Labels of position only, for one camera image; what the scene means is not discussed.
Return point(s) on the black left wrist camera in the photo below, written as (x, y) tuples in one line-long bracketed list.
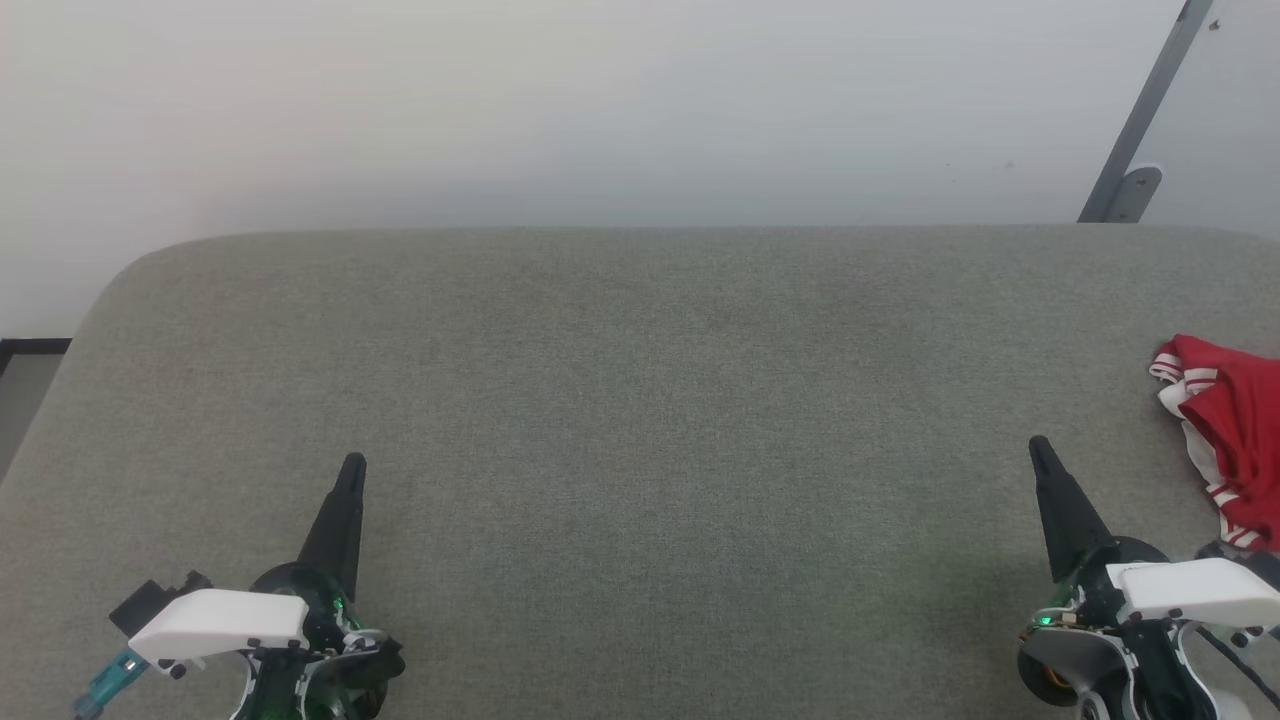
[(150, 605)]

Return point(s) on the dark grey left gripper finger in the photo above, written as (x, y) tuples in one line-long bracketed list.
[(340, 530)]

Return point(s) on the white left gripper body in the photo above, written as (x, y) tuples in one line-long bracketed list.
[(220, 620)]

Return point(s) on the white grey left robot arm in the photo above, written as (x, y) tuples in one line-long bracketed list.
[(290, 695)]

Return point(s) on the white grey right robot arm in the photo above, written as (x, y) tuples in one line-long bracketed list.
[(1080, 670)]

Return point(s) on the grey metal post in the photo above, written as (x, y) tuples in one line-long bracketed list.
[(1150, 100)]

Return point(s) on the grey fabric sofa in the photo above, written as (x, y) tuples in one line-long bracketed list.
[(640, 400)]

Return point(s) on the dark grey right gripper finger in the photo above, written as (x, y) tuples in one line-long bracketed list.
[(1068, 525)]

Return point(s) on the black framed grey panel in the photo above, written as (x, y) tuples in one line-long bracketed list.
[(30, 345)]

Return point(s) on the teal left camera connector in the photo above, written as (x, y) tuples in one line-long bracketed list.
[(110, 680)]

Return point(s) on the red white sports jersey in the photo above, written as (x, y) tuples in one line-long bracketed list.
[(1240, 430)]

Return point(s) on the grey round post bracket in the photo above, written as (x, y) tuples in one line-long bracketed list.
[(1138, 190)]

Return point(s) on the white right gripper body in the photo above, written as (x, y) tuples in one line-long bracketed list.
[(1190, 592)]

